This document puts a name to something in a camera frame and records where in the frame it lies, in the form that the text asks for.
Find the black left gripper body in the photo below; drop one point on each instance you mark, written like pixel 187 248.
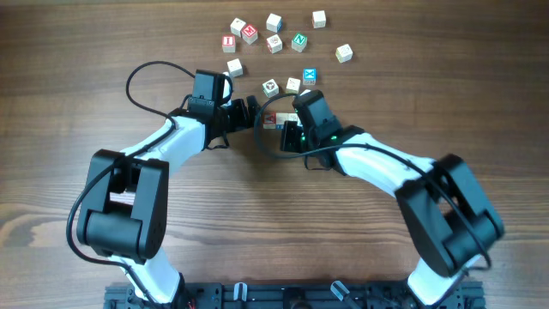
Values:
pixel 235 119

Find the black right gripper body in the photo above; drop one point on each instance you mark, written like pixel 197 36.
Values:
pixel 297 139

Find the letter K white block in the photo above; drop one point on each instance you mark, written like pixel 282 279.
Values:
pixel 293 117

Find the white red sided block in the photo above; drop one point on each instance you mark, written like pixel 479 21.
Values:
pixel 235 68

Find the red letter A block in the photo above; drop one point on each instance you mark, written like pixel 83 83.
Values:
pixel 269 121

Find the violin picture white block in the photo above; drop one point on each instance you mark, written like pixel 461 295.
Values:
pixel 293 85

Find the blue letter X block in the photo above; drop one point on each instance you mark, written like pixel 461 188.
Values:
pixel 309 76

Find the soccer ball picture block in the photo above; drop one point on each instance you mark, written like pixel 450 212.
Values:
pixel 270 88

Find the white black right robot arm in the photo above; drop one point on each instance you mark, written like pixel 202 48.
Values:
pixel 449 217

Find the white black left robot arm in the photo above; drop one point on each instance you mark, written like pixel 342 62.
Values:
pixel 120 217

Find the red letter I block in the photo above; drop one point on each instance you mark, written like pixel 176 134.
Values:
pixel 228 44

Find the red letter M block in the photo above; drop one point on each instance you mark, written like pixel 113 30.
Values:
pixel 249 34

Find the plain white corner block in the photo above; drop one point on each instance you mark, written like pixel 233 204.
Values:
pixel 236 27

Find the yarn ball white block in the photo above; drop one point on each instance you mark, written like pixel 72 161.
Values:
pixel 344 53

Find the shell picture white block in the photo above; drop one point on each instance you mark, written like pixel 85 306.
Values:
pixel 274 43

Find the green letter N block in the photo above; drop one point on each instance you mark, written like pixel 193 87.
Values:
pixel 299 42

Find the blue sided white block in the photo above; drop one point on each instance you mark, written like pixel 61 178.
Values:
pixel 274 23

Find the far white number block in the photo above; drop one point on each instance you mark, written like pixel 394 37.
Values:
pixel 319 19

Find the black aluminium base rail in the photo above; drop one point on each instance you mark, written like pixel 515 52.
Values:
pixel 469 295

